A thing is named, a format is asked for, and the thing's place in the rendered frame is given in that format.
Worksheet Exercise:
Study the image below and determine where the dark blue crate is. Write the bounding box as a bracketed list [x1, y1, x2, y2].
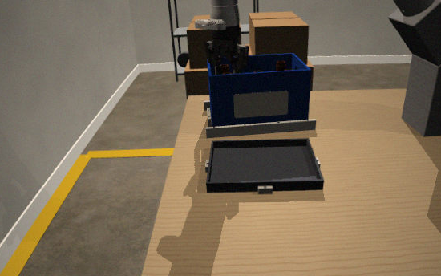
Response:
[208, 53, 310, 127]

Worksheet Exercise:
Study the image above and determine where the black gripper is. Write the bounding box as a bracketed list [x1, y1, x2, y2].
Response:
[204, 24, 249, 75]

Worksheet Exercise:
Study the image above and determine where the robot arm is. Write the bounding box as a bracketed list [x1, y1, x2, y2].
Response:
[195, 0, 435, 30]

